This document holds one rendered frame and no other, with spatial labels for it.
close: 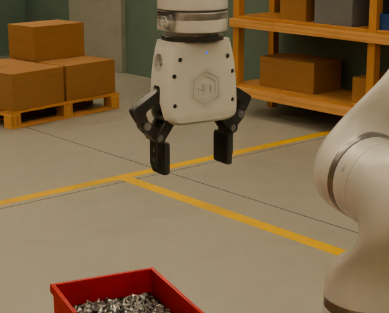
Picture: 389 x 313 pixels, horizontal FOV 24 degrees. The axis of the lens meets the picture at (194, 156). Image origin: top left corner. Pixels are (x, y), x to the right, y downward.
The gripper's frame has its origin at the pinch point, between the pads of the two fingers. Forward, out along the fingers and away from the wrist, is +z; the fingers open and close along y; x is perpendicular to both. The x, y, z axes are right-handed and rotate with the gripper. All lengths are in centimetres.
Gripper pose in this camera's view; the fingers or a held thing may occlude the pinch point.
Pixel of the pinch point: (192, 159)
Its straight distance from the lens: 111.7
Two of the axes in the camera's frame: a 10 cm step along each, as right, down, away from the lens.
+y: 8.4, -1.3, 5.3
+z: 0.0, 9.7, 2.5
